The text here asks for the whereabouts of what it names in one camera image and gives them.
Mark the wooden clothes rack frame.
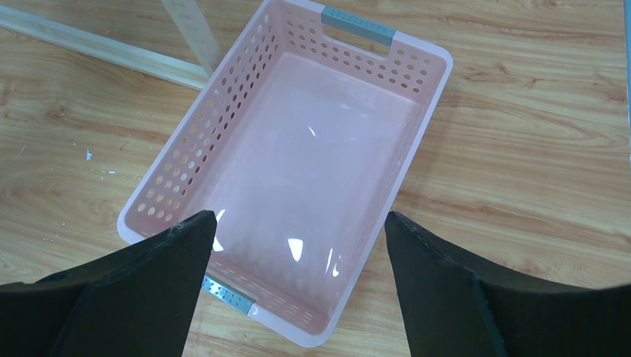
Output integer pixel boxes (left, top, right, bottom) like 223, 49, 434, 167
1, 0, 222, 90

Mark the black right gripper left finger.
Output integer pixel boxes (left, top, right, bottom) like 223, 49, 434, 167
1, 210, 217, 356

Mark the pink plastic laundry basket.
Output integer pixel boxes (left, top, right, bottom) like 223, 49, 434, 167
117, 1, 453, 348

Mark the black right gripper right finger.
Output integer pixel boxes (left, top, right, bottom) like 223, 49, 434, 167
385, 211, 630, 356

